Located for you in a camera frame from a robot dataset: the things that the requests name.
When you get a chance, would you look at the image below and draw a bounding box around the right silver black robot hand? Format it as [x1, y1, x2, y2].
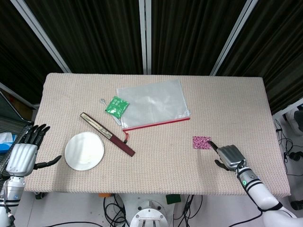
[207, 140, 247, 172]

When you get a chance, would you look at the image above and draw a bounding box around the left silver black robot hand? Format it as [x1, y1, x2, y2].
[5, 122, 62, 177]

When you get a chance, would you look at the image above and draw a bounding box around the pink patterned packet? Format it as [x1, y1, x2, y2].
[192, 136, 213, 150]

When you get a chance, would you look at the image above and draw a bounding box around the blue tissue box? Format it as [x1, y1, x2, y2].
[0, 132, 18, 154]

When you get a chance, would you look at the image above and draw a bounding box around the white paper plate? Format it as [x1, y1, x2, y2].
[64, 131, 106, 171]

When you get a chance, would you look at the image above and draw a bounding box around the beige waffle tablecloth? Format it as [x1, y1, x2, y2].
[23, 72, 292, 199]

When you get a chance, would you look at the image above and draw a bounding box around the white machine with black parts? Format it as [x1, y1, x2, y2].
[283, 104, 303, 133]

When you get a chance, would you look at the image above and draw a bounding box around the green block under table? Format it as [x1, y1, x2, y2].
[165, 194, 182, 205]

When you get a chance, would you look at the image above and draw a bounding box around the dark red folding fan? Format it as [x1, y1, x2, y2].
[80, 112, 136, 157]

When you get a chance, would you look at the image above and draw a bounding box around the grey mesh pouch red zipper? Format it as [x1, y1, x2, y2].
[116, 79, 191, 144]

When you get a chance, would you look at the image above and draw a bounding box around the white robot torso base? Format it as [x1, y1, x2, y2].
[118, 193, 180, 227]

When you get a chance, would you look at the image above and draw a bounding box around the green sachet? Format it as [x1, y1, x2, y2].
[105, 96, 130, 119]

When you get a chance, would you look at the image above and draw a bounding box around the dark pleated curtain panel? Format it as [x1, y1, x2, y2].
[151, 0, 247, 76]
[217, 0, 303, 114]
[0, 0, 65, 105]
[23, 0, 145, 74]

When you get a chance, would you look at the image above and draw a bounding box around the black floor cable bundle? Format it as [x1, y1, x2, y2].
[274, 118, 303, 177]
[174, 194, 204, 227]
[103, 194, 133, 227]

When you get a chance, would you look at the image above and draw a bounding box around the white partition post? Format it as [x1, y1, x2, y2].
[16, 0, 71, 73]
[0, 81, 40, 111]
[138, 0, 152, 75]
[209, 0, 255, 76]
[271, 97, 303, 116]

